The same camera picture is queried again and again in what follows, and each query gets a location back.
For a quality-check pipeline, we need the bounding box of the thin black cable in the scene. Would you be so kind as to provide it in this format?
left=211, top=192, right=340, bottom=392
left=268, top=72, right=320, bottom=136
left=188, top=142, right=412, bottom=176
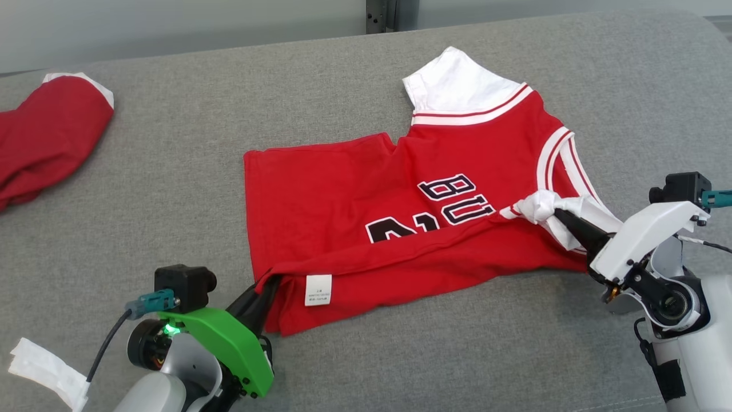
left=677, top=232, right=732, bottom=254

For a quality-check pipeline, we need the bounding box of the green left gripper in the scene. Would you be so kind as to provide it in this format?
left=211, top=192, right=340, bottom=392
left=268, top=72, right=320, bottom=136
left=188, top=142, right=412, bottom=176
left=158, top=276, right=282, bottom=399

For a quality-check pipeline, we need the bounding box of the white paper label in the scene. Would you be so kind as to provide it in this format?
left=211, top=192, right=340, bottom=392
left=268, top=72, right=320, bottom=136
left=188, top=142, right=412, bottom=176
left=9, top=338, right=90, bottom=411

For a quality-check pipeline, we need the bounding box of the red shorts white trim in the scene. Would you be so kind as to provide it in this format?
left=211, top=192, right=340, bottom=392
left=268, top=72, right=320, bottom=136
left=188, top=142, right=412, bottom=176
left=0, top=72, right=115, bottom=211

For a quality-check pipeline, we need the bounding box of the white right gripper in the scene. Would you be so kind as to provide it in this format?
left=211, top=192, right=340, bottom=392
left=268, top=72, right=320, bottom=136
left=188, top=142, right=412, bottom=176
left=552, top=200, right=711, bottom=283

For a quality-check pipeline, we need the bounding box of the dark grey bracket plate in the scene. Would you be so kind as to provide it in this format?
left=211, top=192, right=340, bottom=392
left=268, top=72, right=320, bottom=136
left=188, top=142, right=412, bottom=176
left=366, top=0, right=387, bottom=34

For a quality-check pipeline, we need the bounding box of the grey metal post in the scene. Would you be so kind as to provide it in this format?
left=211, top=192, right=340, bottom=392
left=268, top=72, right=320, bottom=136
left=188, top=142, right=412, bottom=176
left=385, top=0, right=421, bottom=33

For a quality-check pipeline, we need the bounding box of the red white basketball jersey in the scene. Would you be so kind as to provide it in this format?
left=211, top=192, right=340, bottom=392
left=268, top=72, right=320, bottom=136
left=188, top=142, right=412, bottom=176
left=243, top=46, right=624, bottom=337

